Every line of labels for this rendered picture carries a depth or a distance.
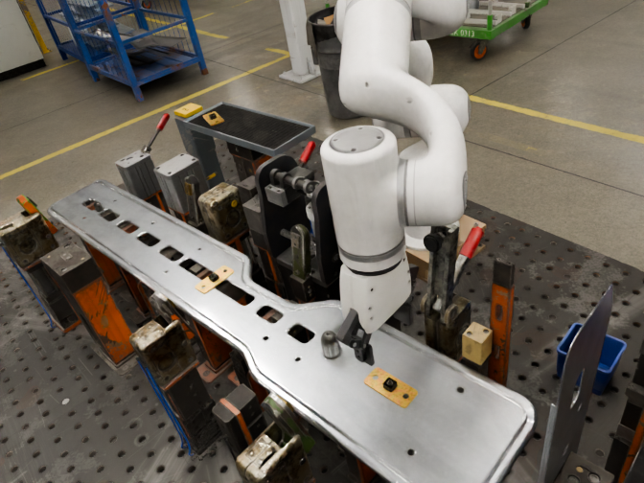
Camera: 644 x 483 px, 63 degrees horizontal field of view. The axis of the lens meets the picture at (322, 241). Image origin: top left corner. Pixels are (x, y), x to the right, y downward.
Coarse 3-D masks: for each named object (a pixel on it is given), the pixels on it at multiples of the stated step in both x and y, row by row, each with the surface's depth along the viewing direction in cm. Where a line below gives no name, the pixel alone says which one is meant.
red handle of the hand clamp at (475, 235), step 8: (472, 232) 87; (480, 232) 87; (472, 240) 87; (480, 240) 87; (464, 248) 87; (472, 248) 87; (464, 256) 87; (456, 264) 87; (464, 264) 86; (456, 272) 86; (456, 280) 86; (440, 296) 86; (432, 304) 87; (440, 304) 86; (440, 312) 86
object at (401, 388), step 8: (376, 368) 86; (368, 376) 85; (384, 376) 85; (392, 376) 84; (368, 384) 84; (376, 384) 83; (384, 384) 82; (392, 384) 82; (400, 384) 83; (384, 392) 82; (392, 392) 82; (400, 392) 82; (408, 392) 81; (416, 392) 81; (392, 400) 81; (400, 400) 81; (408, 400) 80
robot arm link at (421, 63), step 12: (336, 12) 90; (336, 24) 90; (420, 48) 99; (420, 60) 100; (432, 60) 104; (408, 72) 100; (420, 72) 101; (432, 72) 106; (372, 120) 127; (396, 132) 125; (408, 132) 125
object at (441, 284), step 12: (432, 228) 79; (444, 228) 79; (456, 228) 78; (432, 240) 76; (444, 240) 78; (456, 240) 79; (432, 252) 81; (444, 252) 81; (456, 252) 80; (432, 264) 82; (444, 264) 82; (432, 276) 83; (444, 276) 81; (432, 288) 85; (444, 288) 82; (432, 300) 86; (444, 300) 83; (432, 312) 88; (444, 312) 85
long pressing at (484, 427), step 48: (96, 192) 152; (96, 240) 132; (192, 240) 125; (192, 288) 110; (240, 336) 97; (288, 336) 95; (384, 336) 91; (288, 384) 87; (336, 384) 85; (432, 384) 82; (480, 384) 81; (336, 432) 79; (384, 432) 77; (432, 432) 76; (480, 432) 75; (528, 432) 74; (432, 480) 70; (480, 480) 69
